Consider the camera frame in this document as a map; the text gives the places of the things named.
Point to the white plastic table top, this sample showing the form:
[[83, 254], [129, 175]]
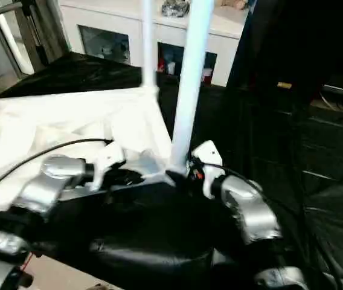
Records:
[[51, 127]]

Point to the white plastic table leg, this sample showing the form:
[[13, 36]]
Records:
[[148, 42], [189, 78]]

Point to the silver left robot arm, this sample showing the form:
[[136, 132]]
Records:
[[32, 205]]

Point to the black work mat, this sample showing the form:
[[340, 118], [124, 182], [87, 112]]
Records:
[[250, 181]]

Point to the small yellow label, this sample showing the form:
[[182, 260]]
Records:
[[284, 85]]

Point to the white glass-door cabinet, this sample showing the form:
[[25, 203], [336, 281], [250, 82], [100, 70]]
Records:
[[117, 27]]

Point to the grey crumpled bundle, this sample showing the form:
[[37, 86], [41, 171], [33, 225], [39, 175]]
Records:
[[176, 7]]

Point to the brown plush bear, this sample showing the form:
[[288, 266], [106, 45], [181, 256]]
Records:
[[235, 3]]

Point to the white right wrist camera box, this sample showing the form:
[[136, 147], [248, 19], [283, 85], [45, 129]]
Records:
[[206, 160]]

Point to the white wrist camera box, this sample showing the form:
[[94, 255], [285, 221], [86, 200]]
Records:
[[206, 160], [106, 160]]

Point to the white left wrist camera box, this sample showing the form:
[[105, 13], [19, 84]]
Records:
[[106, 160]]

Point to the grey metal rack frame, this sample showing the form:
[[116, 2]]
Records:
[[14, 30]]

